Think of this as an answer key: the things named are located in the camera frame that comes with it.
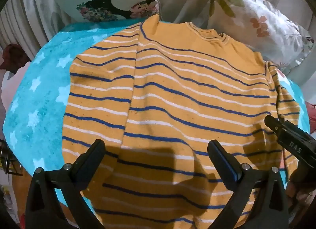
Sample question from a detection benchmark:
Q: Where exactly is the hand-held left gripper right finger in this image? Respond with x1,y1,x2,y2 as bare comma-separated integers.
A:
207,139,289,229

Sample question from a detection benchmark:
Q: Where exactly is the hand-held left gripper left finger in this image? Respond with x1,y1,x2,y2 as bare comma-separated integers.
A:
25,139,106,229

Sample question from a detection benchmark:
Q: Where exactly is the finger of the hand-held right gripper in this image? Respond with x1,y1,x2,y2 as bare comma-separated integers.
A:
265,115,288,137

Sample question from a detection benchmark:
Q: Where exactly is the yellow striped sweater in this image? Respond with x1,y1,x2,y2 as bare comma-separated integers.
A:
61,15,300,229

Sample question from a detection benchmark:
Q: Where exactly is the person's right hand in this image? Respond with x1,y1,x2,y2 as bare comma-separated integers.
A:
288,168,316,217

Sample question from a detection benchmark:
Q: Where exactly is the teal star print blanket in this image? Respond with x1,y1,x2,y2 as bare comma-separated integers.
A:
4,19,311,229

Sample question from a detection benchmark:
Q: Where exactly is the white leaf print pillow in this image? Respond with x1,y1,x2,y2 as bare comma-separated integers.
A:
207,0,313,69

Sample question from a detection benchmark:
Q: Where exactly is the pink cloth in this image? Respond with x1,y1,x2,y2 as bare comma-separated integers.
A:
0,62,30,112

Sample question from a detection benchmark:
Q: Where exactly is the dark red cloth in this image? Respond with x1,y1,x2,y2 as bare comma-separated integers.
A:
0,44,31,74

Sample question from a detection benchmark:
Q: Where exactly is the metal wire rack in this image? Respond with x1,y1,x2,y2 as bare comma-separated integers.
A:
0,139,23,176

